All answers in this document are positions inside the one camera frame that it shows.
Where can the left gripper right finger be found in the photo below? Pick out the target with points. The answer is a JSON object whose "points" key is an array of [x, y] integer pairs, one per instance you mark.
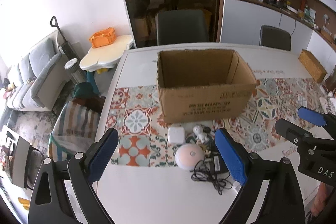
{"points": [[283, 201]]}

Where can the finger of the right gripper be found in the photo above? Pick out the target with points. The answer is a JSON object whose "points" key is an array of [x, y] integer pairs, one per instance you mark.
{"points": [[292, 132], [316, 118]]}

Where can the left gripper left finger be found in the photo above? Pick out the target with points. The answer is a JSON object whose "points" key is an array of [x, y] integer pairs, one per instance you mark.
{"points": [[49, 200]]}

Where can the black power adapter with cable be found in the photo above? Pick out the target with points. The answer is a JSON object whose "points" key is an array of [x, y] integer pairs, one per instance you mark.
{"points": [[214, 171]]}

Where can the pink round antler night light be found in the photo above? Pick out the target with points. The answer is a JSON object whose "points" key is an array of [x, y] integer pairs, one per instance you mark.
{"points": [[191, 156]]}

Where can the person right hand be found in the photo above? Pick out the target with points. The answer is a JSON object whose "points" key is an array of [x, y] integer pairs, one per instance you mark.
{"points": [[323, 207]]}

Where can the striped fabric chair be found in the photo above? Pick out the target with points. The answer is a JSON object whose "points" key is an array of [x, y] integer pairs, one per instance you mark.
{"points": [[74, 131]]}

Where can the woven wicker tissue box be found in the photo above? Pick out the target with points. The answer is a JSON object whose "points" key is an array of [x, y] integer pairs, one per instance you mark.
{"points": [[312, 65]]}

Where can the patterned tile table mat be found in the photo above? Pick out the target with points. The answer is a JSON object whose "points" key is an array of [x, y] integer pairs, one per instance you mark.
{"points": [[136, 114]]}

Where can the green cap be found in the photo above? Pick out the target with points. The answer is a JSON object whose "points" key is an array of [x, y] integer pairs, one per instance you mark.
{"points": [[84, 90]]}

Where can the dark dining chair right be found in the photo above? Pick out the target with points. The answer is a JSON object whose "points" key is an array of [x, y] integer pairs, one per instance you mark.
{"points": [[273, 37]]}

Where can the dark dining chair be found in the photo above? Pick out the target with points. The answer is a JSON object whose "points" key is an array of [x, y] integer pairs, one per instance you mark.
{"points": [[273, 37], [181, 26]]}

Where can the grey sofa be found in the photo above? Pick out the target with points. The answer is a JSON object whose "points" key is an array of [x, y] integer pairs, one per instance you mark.
{"points": [[39, 77]]}

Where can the white square power adapter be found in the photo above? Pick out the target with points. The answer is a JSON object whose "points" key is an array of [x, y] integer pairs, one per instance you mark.
{"points": [[176, 135]]}

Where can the brown cardboard box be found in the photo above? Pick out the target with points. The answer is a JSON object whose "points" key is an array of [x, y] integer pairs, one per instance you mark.
{"points": [[203, 85]]}

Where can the cream flower shaped kids table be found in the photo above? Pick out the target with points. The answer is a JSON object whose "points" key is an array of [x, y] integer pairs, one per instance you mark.
{"points": [[106, 57]]}

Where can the upright vacuum cleaner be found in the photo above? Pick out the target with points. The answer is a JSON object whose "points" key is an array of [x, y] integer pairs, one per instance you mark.
{"points": [[64, 45]]}

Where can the orange plastic crate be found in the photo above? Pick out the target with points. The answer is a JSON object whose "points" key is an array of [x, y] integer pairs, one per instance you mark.
{"points": [[103, 38]]}

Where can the white sideboard with shelves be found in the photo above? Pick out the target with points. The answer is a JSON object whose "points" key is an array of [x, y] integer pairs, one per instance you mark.
{"points": [[248, 21]]}

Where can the dark dining chair centre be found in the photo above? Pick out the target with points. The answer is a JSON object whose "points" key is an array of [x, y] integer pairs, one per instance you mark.
{"points": [[181, 26]]}

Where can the white doll figure keychain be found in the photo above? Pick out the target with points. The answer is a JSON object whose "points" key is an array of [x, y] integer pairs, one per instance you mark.
{"points": [[200, 135]]}

